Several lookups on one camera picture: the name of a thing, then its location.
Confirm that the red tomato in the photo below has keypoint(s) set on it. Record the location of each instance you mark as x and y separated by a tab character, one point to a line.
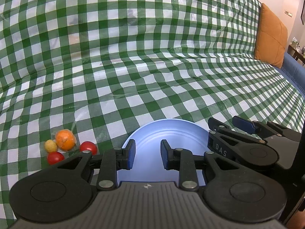
54	157
89	146

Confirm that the blue round plate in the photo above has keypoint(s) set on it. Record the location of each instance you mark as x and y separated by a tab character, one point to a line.
148	166

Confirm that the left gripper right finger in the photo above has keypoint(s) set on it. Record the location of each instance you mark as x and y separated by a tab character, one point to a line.
231	190

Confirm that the blue sofa armrest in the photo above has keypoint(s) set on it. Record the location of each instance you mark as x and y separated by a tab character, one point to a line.
294	71

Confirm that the small yellow fruit top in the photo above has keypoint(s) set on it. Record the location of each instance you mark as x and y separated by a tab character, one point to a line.
50	146

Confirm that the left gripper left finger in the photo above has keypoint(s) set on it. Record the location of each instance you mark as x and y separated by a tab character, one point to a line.
68	187

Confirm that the orange top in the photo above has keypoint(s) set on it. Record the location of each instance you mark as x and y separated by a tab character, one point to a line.
65	139

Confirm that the orange cushion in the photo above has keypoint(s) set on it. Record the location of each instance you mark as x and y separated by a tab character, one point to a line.
271	38

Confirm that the wooden side table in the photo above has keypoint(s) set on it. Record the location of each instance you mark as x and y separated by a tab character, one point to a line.
296	54

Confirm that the green white checkered cloth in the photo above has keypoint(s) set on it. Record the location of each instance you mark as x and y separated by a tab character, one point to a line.
104	68

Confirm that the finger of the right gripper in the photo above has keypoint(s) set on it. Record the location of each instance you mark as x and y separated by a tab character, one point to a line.
265	130
239	147

